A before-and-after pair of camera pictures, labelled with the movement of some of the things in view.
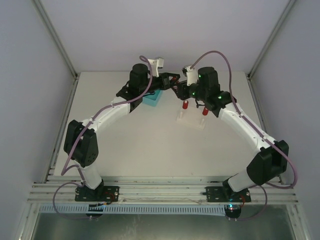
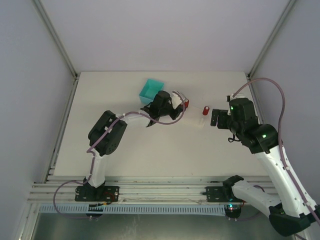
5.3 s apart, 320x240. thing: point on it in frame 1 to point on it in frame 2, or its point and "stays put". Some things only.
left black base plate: (103, 193) stays put
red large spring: (205, 111) stays put
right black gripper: (183, 90) to (222, 119)
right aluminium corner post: (269, 40) stays put
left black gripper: (164, 81) to (173, 110)
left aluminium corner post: (55, 38) stays put
